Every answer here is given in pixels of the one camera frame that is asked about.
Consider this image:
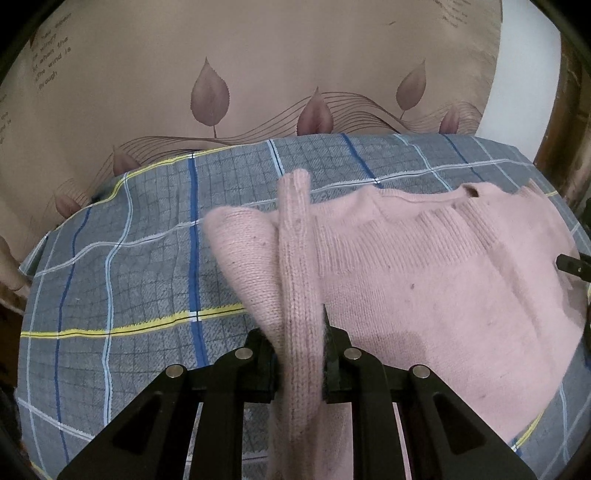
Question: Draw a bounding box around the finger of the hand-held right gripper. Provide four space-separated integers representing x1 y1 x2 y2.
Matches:
555 252 591 278

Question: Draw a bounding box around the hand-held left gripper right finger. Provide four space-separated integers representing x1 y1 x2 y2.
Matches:
322 304 537 480

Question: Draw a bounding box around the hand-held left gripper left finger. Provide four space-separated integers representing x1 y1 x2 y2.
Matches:
55 329 279 480

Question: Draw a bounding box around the pink knitted sweater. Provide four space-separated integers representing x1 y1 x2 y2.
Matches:
203 168 590 480

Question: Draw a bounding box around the blue grey checked blanket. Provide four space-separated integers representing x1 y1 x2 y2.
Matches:
16 131 591 480

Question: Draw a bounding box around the beige leaf printed curtain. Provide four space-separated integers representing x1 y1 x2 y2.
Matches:
0 0 505 301

